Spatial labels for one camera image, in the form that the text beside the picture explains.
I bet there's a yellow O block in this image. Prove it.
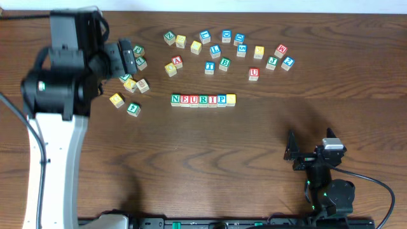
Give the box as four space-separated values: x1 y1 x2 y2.
165 62 177 77

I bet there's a green N block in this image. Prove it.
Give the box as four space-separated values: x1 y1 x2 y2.
170 94 181 106

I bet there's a red E block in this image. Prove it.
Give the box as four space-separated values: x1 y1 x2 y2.
180 95 190 108

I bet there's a red U block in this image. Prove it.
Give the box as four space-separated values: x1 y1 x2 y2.
249 67 259 81

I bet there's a red Q block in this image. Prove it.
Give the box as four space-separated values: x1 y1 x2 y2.
189 95 199 108

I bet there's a blue P block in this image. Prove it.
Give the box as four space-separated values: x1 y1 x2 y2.
217 94 226 107

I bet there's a green R block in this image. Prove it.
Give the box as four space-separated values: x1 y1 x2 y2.
198 95 209 108

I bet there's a red I block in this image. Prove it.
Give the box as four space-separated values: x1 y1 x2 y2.
208 95 217 108

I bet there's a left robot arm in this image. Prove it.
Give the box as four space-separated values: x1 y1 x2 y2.
21 39 137 228

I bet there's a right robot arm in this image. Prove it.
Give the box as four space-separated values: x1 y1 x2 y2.
284 128 355 228

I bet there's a green V block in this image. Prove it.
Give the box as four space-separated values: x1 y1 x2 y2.
119 74 132 83

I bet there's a green J block left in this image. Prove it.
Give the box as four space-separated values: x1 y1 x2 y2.
133 45 145 57

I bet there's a green j block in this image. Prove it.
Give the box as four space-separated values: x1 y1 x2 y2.
133 45 145 57
266 56 278 70

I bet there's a green 7 block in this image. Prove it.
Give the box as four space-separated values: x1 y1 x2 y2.
135 57 148 71

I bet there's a yellow block beside V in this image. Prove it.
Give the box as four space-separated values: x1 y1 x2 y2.
123 78 137 93

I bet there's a yellow C block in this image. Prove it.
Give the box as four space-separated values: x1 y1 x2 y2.
109 93 125 108

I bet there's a green 4 block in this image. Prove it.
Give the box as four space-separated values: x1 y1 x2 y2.
127 103 141 117

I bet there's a green Z block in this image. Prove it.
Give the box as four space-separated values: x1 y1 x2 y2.
163 31 176 46

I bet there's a red A block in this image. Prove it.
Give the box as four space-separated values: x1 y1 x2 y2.
171 55 183 69

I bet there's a yellow block top row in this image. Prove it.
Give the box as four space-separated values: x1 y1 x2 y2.
176 35 186 48

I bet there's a yellow block second row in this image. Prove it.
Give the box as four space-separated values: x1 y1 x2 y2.
191 41 202 55

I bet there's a blue 2 block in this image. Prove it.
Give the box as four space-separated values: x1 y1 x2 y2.
281 57 295 71

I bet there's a green J block right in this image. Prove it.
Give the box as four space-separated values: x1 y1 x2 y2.
266 56 278 70

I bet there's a blue L block top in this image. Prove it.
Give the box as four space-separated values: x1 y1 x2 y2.
199 31 211 45

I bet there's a blue l block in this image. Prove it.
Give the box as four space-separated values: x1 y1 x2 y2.
199 31 211 45
209 45 221 59

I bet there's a blue T block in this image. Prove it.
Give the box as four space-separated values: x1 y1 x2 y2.
205 61 215 75

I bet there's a blue L block middle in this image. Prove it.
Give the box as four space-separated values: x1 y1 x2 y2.
209 45 221 59

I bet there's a red M block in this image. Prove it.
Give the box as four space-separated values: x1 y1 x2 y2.
274 44 287 59

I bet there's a green B block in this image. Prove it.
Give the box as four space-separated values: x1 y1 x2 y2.
219 57 231 72

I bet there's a blue 5 block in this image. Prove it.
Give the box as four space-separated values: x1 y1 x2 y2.
237 44 247 57

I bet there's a blue tilted D block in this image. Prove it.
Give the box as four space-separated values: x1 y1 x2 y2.
233 33 245 46

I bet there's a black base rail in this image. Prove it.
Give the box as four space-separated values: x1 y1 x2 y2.
78 216 376 229

